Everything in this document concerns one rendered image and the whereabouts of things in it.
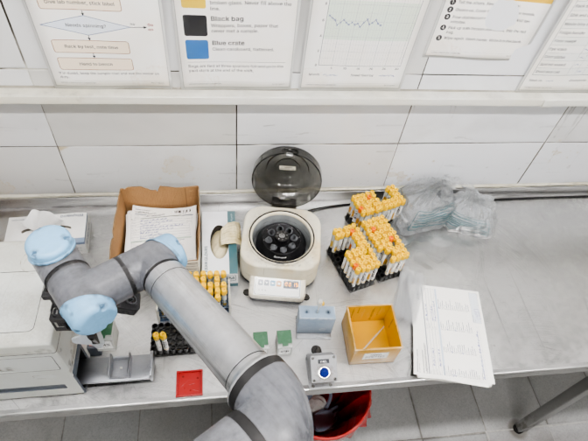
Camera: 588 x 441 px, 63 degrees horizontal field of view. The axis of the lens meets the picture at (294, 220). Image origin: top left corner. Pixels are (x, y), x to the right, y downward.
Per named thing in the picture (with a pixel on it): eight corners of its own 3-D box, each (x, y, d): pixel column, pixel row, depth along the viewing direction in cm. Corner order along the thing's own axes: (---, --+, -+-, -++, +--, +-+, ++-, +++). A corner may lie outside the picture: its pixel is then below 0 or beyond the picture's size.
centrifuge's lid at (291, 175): (253, 148, 137) (255, 132, 143) (249, 212, 154) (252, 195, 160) (327, 155, 138) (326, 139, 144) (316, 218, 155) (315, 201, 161)
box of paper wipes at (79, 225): (9, 260, 144) (-8, 235, 134) (16, 230, 151) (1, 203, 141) (88, 253, 148) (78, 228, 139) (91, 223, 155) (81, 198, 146)
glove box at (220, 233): (203, 287, 145) (201, 270, 137) (203, 225, 159) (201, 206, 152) (244, 285, 146) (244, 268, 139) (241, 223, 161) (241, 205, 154)
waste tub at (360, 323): (347, 366, 133) (354, 351, 126) (339, 322, 142) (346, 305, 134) (394, 362, 135) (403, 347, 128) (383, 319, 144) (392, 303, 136)
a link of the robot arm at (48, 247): (32, 269, 76) (12, 234, 79) (53, 303, 84) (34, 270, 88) (81, 245, 79) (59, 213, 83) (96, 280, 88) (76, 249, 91)
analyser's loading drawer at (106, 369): (69, 388, 121) (64, 380, 117) (73, 362, 125) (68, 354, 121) (153, 381, 124) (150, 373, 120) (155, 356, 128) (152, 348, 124)
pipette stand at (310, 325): (296, 339, 137) (299, 323, 129) (295, 317, 141) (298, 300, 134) (330, 339, 138) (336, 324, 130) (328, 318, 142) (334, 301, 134)
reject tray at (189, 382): (176, 397, 124) (175, 396, 123) (177, 372, 128) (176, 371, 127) (202, 395, 125) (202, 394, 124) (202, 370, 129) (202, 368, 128)
